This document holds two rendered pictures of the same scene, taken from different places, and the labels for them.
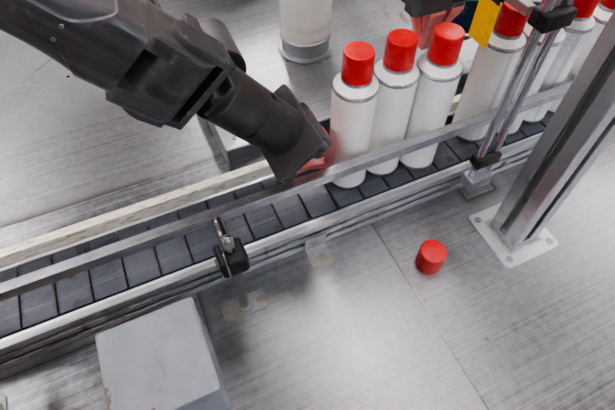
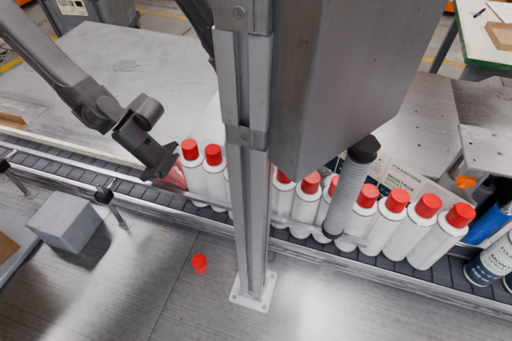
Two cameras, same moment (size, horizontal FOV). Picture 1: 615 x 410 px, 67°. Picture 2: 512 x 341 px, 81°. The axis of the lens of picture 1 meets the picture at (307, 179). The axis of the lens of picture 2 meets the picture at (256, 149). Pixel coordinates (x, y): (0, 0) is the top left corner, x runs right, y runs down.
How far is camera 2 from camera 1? 0.49 m
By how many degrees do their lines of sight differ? 27
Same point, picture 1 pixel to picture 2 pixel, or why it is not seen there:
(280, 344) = (115, 246)
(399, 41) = (207, 150)
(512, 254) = (238, 296)
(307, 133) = (157, 166)
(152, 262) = (104, 180)
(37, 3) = (47, 74)
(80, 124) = not seen: hidden behind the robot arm
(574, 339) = not seen: outside the picture
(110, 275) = (90, 175)
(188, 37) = (99, 104)
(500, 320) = (196, 317)
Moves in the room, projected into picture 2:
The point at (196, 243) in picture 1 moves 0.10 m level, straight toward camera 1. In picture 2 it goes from (123, 184) to (100, 217)
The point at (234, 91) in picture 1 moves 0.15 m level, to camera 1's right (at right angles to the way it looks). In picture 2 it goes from (120, 132) to (164, 170)
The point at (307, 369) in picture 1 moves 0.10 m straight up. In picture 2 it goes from (112, 264) to (94, 245)
